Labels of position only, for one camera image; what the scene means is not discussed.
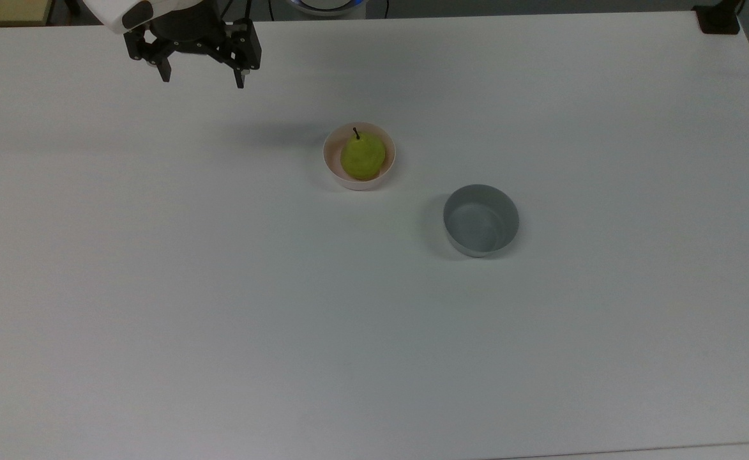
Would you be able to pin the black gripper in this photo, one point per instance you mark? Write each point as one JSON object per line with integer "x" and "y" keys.
{"x": 186, "y": 25}

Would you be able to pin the green pear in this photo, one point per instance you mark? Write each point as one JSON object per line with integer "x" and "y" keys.
{"x": 363, "y": 158}

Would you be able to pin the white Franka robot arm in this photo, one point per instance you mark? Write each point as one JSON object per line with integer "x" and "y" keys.
{"x": 107, "y": 14}

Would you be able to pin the pink bowl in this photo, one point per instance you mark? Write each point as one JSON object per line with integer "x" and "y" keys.
{"x": 331, "y": 160}

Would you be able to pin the grey bowl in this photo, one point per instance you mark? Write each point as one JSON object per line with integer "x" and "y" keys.
{"x": 479, "y": 223}

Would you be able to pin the light wooden board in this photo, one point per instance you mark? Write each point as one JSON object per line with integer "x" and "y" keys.
{"x": 4, "y": 11}

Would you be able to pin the black stand clamp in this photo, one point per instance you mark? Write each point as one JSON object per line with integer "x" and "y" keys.
{"x": 718, "y": 19}

